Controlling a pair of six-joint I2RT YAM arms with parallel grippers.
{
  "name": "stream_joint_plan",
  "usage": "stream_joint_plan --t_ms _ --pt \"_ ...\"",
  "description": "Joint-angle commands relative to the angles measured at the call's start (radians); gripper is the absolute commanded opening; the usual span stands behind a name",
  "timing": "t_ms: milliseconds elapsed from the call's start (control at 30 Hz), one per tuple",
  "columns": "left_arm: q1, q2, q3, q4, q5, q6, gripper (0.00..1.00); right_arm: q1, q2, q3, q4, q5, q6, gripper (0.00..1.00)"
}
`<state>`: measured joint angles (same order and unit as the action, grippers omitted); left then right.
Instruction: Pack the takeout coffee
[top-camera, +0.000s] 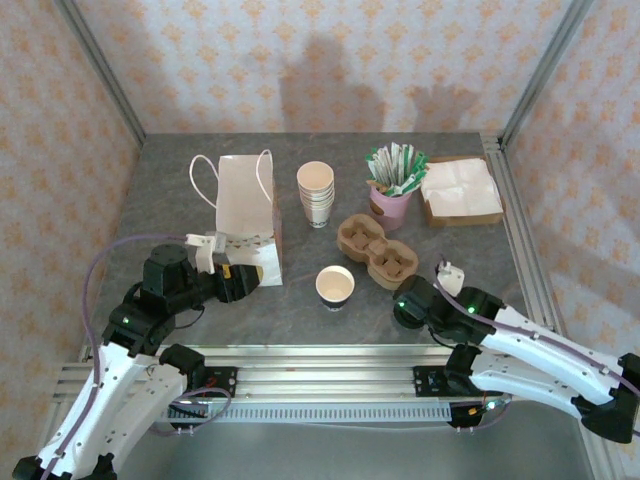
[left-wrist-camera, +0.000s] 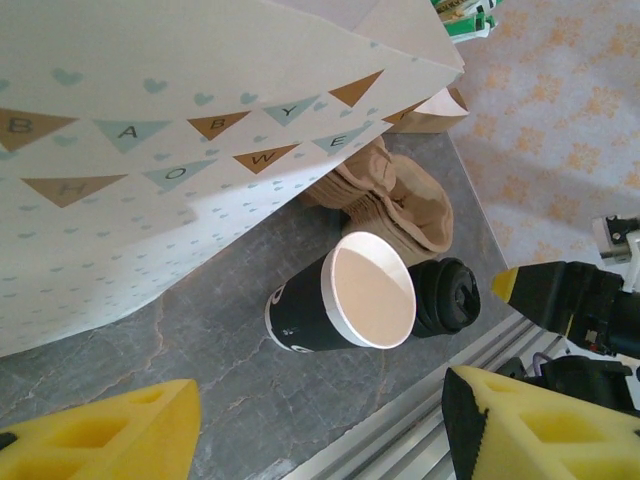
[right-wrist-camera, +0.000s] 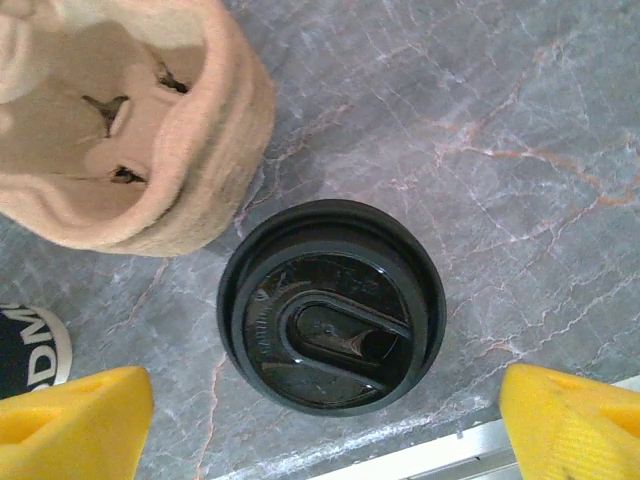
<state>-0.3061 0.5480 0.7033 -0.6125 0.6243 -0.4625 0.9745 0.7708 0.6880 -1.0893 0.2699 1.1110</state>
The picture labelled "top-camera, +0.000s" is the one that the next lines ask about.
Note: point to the animal print paper bag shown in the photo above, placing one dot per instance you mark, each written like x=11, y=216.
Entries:
x=245, y=200

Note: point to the white black paper coffee cup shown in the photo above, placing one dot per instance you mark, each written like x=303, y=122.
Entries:
x=334, y=285

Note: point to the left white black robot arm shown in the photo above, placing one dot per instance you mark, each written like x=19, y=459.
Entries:
x=115, y=380

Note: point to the brown cardboard napkin tray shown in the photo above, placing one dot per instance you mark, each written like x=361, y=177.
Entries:
x=465, y=219

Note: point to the stack of paper cups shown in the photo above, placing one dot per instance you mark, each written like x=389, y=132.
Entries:
x=315, y=192

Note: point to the pink holder cup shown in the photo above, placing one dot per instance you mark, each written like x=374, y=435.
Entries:
x=392, y=212

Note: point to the green white sugar stick packet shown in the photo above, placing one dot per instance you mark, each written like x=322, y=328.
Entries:
x=391, y=162
x=404, y=160
x=376, y=165
x=419, y=164
x=411, y=184

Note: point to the aluminium side rail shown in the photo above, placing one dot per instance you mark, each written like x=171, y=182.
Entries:
x=525, y=240

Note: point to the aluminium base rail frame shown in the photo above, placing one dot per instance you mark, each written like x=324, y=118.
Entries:
x=320, y=372

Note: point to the aluminium frame post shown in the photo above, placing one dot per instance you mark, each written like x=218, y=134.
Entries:
x=102, y=70
x=545, y=65

